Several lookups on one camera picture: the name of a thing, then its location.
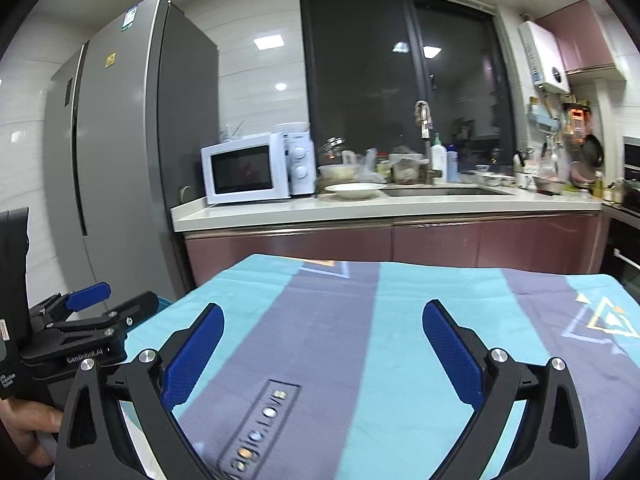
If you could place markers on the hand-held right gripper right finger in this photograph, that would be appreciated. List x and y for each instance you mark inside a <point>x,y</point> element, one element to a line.
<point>450,345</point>

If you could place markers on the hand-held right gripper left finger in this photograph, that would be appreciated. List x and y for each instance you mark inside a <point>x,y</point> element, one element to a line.
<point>195,350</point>

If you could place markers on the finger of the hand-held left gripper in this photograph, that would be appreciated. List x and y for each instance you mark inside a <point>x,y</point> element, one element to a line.
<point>135,307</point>
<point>90,295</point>

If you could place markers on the person's left hand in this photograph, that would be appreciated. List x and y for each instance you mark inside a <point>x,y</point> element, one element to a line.
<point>25,425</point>

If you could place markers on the teal and purple tablecloth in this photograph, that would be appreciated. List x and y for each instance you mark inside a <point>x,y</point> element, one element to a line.
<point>400,360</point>

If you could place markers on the kitchen counter with maroon cabinets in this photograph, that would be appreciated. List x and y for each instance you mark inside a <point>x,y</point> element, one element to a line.
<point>425,245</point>

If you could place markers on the grey refrigerator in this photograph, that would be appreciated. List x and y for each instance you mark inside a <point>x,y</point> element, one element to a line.
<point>115,160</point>

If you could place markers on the small patterned bowl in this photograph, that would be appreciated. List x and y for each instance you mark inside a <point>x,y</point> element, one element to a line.
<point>507,180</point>
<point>486,178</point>

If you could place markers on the white microwave oven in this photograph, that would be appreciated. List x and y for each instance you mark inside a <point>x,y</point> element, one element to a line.
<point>240,170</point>

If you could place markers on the white bottle with blue cap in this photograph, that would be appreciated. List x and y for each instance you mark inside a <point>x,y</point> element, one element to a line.
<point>452,165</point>

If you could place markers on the clear food container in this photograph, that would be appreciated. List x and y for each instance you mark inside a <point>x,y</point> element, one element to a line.
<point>407,170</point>

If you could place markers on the white plate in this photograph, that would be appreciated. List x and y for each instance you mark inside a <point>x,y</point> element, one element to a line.
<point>355,191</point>

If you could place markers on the white utensil holder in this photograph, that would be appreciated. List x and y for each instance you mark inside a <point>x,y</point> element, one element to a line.
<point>522,177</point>

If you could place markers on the white pump bottle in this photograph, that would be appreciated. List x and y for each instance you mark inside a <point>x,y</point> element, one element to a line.
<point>438,160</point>

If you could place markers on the steel kitchen faucet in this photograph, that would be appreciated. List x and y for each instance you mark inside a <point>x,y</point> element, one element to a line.
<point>427,160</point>

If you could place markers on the metal basin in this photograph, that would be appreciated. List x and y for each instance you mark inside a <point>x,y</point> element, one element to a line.
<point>550,185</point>

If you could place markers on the black built-in oven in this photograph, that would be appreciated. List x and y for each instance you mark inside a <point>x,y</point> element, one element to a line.
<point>622,265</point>

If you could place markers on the clear plastic bag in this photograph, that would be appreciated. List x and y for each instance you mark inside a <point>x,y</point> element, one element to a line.
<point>371,167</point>

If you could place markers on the pink basin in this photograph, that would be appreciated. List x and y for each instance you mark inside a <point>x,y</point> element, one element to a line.
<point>582,176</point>

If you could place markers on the cooking oil bottle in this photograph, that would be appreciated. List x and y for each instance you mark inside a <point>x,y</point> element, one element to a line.
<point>598,187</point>

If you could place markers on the rag on faucet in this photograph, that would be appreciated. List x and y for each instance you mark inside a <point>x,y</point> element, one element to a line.
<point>422,117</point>

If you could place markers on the black frying pan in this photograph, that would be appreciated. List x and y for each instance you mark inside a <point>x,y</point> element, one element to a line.
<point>593,150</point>

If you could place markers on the gas stove with pots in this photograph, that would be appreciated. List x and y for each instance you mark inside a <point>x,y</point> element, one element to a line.
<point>632,160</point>

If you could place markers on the dark sliding window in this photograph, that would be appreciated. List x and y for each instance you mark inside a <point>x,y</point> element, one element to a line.
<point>360,85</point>

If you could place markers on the pale blue wall rack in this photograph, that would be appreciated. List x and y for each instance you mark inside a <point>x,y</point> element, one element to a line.
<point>544,121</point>

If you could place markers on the white wall water heater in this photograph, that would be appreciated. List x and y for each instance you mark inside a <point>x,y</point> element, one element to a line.
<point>545,55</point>

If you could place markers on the maroon wall cabinet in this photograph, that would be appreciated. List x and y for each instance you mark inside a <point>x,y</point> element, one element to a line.
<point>580,35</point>

